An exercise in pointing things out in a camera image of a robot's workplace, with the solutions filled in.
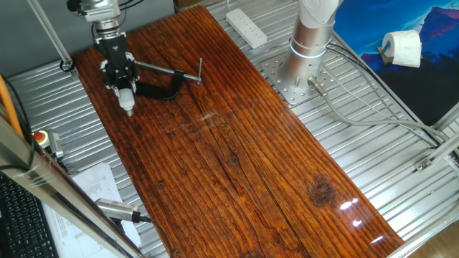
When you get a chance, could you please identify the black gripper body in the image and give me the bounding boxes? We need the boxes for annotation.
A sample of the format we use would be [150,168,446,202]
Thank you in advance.
[94,32,136,79]

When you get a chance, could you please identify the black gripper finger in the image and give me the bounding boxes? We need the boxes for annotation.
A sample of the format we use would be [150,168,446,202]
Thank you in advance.
[100,59,121,99]
[123,59,141,95]

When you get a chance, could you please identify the black C-clamp with steel screw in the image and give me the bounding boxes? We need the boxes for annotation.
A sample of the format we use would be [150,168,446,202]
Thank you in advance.
[133,57,204,102]

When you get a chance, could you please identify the red emergency stop button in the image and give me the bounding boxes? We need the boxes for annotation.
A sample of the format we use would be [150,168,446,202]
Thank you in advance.
[32,129,65,160]

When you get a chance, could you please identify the printed white paper sheets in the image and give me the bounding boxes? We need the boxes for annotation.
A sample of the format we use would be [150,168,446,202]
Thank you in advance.
[41,163,143,258]

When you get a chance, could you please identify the white power strip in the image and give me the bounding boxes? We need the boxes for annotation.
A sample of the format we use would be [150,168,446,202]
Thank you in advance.
[225,8,268,50]

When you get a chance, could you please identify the grey ribbed handheld device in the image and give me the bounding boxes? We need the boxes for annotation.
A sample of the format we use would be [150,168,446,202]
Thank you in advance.
[94,198,142,224]

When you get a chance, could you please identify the brown wooden board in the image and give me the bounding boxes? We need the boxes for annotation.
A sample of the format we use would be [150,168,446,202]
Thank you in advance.
[73,5,406,258]

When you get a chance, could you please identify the black computer keyboard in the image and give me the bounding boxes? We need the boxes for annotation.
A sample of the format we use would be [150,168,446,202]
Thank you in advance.
[0,173,60,258]

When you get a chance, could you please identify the wooden paper roll holder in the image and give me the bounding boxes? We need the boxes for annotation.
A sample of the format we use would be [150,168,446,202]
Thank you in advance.
[377,40,394,66]

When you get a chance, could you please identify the white toilet paper roll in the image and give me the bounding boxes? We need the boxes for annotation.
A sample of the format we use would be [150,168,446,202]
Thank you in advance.
[382,29,423,69]

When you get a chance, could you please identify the blue mountain poster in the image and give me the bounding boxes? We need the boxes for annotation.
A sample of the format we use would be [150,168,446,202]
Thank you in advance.
[333,0,459,127]

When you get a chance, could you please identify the thin black cable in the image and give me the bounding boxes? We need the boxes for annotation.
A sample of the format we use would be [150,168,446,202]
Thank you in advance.
[0,76,36,171]

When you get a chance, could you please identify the orange cable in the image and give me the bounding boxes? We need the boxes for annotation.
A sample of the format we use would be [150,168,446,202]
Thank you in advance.
[0,74,24,140]

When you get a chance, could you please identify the aluminium frame beam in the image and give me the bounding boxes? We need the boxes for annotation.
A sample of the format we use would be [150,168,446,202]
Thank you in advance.
[0,103,145,258]
[415,103,459,173]

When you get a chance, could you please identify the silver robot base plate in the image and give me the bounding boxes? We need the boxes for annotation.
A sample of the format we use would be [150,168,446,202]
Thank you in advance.
[260,53,340,107]

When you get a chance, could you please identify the black device cable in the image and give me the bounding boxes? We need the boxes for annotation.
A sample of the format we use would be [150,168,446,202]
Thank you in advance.
[138,214,175,258]

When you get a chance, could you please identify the thick grey base cable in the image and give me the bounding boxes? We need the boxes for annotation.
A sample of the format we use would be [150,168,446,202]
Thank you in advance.
[307,76,459,151]

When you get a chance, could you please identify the thin white cable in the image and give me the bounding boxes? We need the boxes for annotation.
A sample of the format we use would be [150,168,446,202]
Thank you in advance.
[321,61,437,148]

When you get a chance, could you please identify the black base cable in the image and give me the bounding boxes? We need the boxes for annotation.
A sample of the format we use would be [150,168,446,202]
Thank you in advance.
[324,44,444,146]

